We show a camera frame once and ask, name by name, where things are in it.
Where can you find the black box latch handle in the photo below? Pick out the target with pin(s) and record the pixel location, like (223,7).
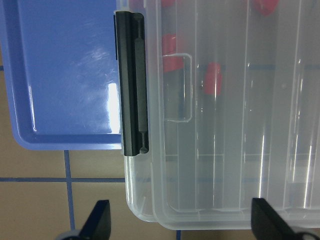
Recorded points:
(131,56)

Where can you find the clear plastic storage box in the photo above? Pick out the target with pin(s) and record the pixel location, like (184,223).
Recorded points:
(140,195)

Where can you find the red toy block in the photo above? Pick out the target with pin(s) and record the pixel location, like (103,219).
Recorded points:
(167,3)
(170,61)
(213,79)
(265,7)

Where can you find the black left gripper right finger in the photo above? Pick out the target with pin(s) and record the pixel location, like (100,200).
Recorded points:
(267,224)

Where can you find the blue plastic tray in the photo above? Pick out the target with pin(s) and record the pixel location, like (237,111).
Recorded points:
(61,73)

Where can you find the clear plastic box lid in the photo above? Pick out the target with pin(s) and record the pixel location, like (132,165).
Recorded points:
(237,112)

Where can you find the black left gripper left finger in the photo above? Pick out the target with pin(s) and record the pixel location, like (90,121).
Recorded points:
(98,224)

